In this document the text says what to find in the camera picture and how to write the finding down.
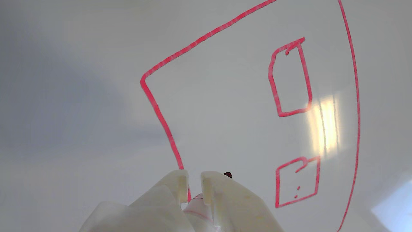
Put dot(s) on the red whiteboard marker pen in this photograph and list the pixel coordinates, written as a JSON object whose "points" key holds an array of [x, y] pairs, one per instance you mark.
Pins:
{"points": [[199, 214]]}

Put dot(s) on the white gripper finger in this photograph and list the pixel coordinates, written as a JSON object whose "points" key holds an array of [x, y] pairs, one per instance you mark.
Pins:
{"points": [[238, 209], [154, 209]]}

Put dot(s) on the large white whiteboard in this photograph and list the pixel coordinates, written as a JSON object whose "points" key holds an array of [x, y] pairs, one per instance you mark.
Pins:
{"points": [[96, 80]]}

